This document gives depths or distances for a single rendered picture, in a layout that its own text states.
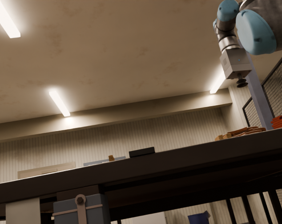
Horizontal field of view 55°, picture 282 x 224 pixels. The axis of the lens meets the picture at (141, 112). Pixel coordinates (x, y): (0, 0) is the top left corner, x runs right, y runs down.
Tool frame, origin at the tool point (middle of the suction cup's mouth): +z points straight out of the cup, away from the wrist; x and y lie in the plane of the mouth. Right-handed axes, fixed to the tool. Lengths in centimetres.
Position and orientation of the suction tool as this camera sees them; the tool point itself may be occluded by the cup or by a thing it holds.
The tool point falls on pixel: (242, 85)
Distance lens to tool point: 114.2
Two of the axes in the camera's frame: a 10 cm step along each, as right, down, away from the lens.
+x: 1.3, -3.9, -9.1
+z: 1.6, 9.2, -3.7
